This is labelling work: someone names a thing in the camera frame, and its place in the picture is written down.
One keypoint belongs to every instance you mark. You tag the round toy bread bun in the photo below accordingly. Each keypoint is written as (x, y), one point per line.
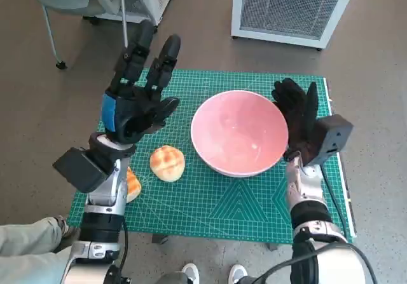
(167, 163)

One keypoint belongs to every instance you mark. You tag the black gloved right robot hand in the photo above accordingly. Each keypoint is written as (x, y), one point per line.
(299, 119)

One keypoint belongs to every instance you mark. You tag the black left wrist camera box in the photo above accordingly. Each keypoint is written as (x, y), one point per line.
(79, 169)

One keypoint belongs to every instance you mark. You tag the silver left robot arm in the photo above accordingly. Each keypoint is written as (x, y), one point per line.
(105, 185)

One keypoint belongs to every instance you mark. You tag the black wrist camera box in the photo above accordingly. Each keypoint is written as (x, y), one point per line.
(79, 169)
(334, 134)

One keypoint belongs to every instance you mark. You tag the green cutting mat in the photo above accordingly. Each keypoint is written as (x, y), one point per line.
(206, 201)

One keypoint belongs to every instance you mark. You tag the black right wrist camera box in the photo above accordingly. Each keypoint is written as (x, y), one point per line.
(334, 134)

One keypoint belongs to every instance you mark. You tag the pink bowl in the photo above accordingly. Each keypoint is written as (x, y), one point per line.
(238, 131)

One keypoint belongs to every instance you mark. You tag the oblong striped toy bread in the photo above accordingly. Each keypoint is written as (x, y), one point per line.
(133, 185)

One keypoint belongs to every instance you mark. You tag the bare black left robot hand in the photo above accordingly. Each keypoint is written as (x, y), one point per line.
(133, 115)

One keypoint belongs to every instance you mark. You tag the black table bracket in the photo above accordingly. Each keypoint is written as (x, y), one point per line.
(159, 238)
(274, 246)

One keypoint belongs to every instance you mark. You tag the white cabinet with mesh front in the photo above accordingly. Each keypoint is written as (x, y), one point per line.
(286, 7)

